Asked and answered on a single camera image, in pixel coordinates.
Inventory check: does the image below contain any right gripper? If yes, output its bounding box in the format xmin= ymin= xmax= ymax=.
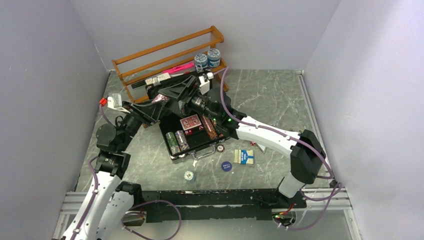
xmin=158 ymin=76 xmax=220 ymax=123

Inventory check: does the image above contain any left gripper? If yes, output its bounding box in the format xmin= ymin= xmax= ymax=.
xmin=117 ymin=99 xmax=165 ymax=152

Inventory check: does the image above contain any light blue chip stack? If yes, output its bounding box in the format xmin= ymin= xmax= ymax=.
xmin=183 ymin=171 xmax=195 ymax=183

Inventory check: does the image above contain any blue Texas Hold'em card deck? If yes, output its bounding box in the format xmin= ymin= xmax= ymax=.
xmin=233 ymin=149 xmax=255 ymax=165

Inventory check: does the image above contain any purple chip stack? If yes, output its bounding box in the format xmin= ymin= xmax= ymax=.
xmin=152 ymin=93 xmax=170 ymax=103

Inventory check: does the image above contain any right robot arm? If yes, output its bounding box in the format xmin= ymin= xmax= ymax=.
xmin=147 ymin=71 xmax=325 ymax=208

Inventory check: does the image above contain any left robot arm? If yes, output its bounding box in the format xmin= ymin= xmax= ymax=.
xmin=59 ymin=93 xmax=167 ymax=240

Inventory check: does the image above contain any pink highlighter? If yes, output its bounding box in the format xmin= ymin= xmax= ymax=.
xmin=162 ymin=61 xmax=195 ymax=75

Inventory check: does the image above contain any red playing card deck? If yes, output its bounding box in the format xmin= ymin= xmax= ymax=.
xmin=179 ymin=114 xmax=202 ymax=131

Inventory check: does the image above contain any blue tin left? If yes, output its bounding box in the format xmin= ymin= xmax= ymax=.
xmin=193 ymin=53 xmax=208 ymax=70

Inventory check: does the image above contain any blue tin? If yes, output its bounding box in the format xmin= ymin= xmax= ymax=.
xmin=206 ymin=48 xmax=221 ymax=68
xmin=193 ymin=53 xmax=208 ymax=70

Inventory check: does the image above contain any blue orange chip stack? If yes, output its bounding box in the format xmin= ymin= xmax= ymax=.
xmin=174 ymin=130 xmax=190 ymax=151

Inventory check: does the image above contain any black poker chip case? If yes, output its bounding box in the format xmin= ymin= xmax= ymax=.
xmin=145 ymin=70 xmax=231 ymax=161

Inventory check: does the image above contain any wooden shelf rack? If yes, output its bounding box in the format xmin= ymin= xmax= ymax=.
xmin=111 ymin=25 xmax=229 ymax=129

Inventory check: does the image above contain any green chip stack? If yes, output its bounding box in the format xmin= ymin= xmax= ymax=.
xmin=165 ymin=132 xmax=181 ymax=155

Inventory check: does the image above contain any red dice pair in case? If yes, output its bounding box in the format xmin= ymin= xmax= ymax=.
xmin=184 ymin=129 xmax=194 ymax=136

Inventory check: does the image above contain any brown orange chip stack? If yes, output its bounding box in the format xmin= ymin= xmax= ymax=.
xmin=201 ymin=115 xmax=218 ymax=140

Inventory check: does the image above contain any blue tin right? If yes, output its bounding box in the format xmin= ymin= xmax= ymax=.
xmin=206 ymin=48 xmax=221 ymax=68

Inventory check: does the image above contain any blue small blind button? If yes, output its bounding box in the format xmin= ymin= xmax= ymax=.
xmin=221 ymin=161 xmax=233 ymax=172

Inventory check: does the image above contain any white triangle piece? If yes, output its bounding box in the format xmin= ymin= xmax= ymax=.
xmin=257 ymin=144 xmax=267 ymax=154

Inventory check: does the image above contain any single chip by handle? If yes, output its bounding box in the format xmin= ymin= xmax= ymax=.
xmin=216 ymin=144 xmax=225 ymax=153

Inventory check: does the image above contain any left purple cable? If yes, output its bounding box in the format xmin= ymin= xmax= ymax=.
xmin=71 ymin=104 xmax=120 ymax=240

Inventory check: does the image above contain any purple cable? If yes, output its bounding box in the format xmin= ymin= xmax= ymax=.
xmin=71 ymin=104 xmax=120 ymax=240
xmin=211 ymin=67 xmax=342 ymax=232

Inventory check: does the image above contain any black base frame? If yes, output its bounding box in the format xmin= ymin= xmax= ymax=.
xmin=132 ymin=188 xmax=307 ymax=223

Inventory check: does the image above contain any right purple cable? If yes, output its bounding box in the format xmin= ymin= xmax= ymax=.
xmin=211 ymin=67 xmax=342 ymax=232

